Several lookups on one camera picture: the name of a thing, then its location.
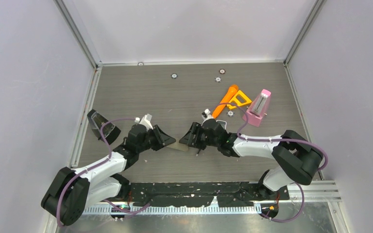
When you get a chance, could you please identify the purple cable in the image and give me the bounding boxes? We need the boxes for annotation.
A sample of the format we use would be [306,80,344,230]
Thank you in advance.
[55,118,137,229]
[209,102,329,171]

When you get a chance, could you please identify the white beige remote control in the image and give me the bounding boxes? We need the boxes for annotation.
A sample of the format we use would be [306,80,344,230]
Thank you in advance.
[168,142,189,151]

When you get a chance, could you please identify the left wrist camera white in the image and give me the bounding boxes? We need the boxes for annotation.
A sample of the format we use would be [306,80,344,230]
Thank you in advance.
[134,114,153,130]

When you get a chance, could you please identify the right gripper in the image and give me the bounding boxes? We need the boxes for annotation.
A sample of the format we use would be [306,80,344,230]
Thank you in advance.
[179,122,220,150]

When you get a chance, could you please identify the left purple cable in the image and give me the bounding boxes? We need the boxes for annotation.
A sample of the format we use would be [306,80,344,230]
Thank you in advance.
[55,118,137,229]

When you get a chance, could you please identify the pink metronome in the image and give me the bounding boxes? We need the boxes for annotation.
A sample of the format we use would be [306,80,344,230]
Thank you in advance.
[242,89,271,127]

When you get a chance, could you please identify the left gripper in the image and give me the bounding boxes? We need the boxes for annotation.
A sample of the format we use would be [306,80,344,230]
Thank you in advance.
[137,125,175,153]

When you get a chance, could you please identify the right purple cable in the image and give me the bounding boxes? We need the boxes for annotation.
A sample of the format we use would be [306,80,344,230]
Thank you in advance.
[209,102,329,171]

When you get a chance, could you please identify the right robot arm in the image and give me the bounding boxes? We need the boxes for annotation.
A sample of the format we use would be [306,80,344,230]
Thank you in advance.
[179,119,325,199]

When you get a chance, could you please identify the white grey remote control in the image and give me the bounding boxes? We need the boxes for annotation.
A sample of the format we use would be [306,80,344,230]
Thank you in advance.
[216,120,227,130]

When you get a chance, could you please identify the yellow triangle ruler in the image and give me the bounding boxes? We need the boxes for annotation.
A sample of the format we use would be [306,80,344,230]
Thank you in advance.
[227,90,253,110]

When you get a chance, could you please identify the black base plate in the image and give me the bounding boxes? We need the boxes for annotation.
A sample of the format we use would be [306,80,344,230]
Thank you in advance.
[127,182,289,207]

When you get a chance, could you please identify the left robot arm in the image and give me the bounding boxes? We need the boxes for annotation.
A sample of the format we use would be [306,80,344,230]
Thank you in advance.
[41,124,176,226]

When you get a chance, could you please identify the transparent black metronome cover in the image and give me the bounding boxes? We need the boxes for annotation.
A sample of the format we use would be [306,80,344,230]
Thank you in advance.
[87,109,121,145]

